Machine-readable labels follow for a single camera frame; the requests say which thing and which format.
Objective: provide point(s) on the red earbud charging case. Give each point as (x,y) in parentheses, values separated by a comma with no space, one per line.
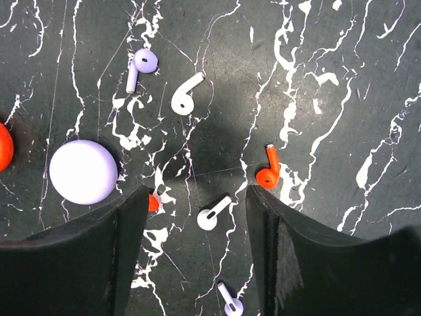
(6,147)

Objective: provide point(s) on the purple earbud lower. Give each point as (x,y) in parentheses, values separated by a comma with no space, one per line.
(233,306)

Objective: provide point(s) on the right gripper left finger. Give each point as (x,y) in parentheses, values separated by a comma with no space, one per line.
(82,267)

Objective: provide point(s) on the red earbud lower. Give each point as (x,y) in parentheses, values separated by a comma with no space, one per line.
(156,198)

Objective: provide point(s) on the purple earbud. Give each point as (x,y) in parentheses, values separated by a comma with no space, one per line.
(143,61)
(233,306)

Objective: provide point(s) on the red earbud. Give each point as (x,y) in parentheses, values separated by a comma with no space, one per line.
(156,198)
(269,177)

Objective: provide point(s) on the white earbud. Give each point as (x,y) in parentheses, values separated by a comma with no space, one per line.
(182,103)
(207,219)

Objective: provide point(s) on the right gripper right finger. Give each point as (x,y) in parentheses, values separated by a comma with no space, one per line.
(303,267)

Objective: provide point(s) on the purple earbud charging case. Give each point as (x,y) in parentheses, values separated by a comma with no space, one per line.
(83,172)

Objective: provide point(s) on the purple earbud upper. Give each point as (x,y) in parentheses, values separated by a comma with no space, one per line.
(143,61)

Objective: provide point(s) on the red earbud upper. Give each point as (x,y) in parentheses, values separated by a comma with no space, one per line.
(269,177)

